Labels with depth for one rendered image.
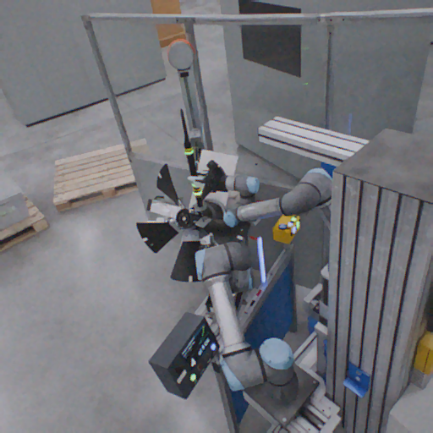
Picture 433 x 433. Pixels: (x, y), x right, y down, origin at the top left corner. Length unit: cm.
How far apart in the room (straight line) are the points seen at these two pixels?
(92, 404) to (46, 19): 553
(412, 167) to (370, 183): 11
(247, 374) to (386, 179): 88
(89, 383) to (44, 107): 507
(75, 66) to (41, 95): 71
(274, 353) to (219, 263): 38
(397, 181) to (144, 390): 246
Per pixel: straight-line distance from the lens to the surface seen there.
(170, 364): 165
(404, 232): 106
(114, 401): 316
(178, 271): 232
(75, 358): 347
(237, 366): 159
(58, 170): 555
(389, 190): 101
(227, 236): 217
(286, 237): 234
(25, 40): 717
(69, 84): 740
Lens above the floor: 261
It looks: 38 degrees down
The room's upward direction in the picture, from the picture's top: 11 degrees counter-clockwise
